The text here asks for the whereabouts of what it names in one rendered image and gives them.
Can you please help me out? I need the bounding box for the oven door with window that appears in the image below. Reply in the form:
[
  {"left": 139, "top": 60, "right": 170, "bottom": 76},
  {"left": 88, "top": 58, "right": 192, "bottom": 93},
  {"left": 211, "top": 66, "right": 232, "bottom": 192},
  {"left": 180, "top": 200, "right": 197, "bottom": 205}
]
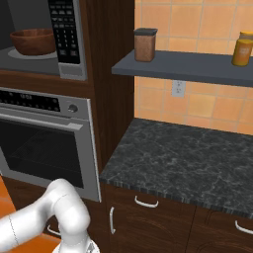
[{"left": 0, "top": 111, "right": 103, "bottom": 203}]

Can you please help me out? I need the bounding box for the silver microwave oven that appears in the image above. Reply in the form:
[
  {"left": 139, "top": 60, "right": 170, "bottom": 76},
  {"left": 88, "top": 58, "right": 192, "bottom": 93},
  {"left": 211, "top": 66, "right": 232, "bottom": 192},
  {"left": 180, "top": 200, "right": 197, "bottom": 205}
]
[{"left": 0, "top": 0, "right": 89, "bottom": 82}]

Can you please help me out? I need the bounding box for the dark wood cupboard door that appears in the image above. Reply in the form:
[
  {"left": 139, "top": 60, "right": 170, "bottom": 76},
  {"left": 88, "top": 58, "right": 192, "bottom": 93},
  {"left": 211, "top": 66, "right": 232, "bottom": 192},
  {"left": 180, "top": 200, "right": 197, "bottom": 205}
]
[
  {"left": 186, "top": 206, "right": 253, "bottom": 253},
  {"left": 105, "top": 185, "right": 199, "bottom": 253}
]

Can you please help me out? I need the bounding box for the brown wooden bowl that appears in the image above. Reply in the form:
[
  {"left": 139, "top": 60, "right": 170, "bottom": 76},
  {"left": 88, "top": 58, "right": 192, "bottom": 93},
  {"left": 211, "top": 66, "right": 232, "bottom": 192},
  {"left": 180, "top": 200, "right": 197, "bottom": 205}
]
[{"left": 9, "top": 28, "right": 57, "bottom": 56}]

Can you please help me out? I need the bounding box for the grey microwave turntable plate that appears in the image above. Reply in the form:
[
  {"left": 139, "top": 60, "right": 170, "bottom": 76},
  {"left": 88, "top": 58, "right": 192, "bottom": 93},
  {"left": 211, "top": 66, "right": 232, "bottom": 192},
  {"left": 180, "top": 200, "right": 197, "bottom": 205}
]
[{"left": 7, "top": 45, "right": 59, "bottom": 61}]

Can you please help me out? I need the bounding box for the dark wood tall cabinet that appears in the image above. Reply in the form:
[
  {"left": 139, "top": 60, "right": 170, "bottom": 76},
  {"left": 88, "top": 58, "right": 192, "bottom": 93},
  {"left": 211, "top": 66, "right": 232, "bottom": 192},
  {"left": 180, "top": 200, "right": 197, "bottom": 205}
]
[{"left": 0, "top": 0, "right": 136, "bottom": 253}]

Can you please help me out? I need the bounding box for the silver oven knob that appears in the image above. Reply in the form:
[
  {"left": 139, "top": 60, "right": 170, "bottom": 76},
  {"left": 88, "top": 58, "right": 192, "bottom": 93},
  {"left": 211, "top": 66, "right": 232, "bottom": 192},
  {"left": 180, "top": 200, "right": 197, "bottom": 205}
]
[{"left": 67, "top": 103, "right": 79, "bottom": 115}]

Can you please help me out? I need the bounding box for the brown jar with black lid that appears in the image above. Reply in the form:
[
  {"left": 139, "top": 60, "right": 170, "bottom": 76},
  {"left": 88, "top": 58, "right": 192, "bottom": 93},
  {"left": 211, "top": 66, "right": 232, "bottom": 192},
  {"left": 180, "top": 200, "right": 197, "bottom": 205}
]
[{"left": 133, "top": 28, "right": 159, "bottom": 63}]

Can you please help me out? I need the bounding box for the yellow orange bottle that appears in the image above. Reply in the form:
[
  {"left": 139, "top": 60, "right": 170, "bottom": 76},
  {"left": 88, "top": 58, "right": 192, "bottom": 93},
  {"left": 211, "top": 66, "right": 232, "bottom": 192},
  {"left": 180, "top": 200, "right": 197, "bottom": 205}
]
[{"left": 230, "top": 31, "right": 253, "bottom": 68}]

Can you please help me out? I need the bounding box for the white wall outlet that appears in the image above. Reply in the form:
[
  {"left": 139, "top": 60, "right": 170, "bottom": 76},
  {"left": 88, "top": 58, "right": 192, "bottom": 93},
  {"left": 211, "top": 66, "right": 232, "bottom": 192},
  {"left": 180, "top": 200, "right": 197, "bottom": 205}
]
[{"left": 170, "top": 79, "right": 188, "bottom": 99}]

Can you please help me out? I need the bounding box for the white curved drawer handle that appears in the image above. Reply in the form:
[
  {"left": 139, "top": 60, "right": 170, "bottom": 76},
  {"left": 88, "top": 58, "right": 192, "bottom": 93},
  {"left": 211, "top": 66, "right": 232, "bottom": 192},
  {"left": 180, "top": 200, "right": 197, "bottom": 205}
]
[
  {"left": 133, "top": 195, "right": 160, "bottom": 210},
  {"left": 233, "top": 219, "right": 253, "bottom": 236},
  {"left": 45, "top": 223, "right": 62, "bottom": 238}
]

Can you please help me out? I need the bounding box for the silver wall oven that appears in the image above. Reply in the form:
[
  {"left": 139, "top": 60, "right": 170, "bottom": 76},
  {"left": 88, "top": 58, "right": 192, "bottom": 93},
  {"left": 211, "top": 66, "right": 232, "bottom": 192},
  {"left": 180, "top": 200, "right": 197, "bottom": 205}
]
[{"left": 0, "top": 86, "right": 103, "bottom": 204}]

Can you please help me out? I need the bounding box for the grey wall shelf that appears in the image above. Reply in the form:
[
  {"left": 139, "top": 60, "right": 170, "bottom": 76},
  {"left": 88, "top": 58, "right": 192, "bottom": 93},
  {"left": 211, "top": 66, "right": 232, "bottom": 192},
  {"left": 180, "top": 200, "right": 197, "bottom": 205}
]
[{"left": 111, "top": 49, "right": 253, "bottom": 89}]

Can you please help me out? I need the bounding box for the silver oven door handle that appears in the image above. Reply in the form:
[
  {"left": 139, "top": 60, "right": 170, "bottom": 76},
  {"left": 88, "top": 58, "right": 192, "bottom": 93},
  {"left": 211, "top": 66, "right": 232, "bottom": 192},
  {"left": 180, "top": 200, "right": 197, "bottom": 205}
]
[{"left": 0, "top": 106, "right": 84, "bottom": 132}]

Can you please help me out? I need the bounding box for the white upright cupboard handle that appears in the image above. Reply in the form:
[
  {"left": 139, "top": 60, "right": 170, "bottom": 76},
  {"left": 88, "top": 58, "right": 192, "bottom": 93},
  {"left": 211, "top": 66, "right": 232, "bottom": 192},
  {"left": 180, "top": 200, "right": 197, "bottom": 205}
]
[{"left": 109, "top": 206, "right": 118, "bottom": 236}]

